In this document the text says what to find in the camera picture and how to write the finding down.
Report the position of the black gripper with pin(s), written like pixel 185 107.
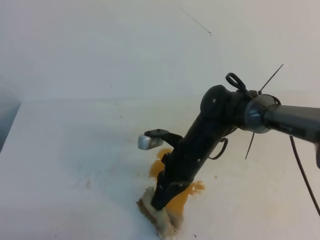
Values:
pixel 187 158

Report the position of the stained rag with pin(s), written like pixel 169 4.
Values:
pixel 166 222

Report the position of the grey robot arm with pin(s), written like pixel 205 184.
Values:
pixel 221 111

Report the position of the brown coffee puddle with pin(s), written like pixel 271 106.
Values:
pixel 177 204

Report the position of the black zip tie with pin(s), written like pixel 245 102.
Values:
pixel 259 93

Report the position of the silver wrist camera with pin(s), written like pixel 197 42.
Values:
pixel 154 138

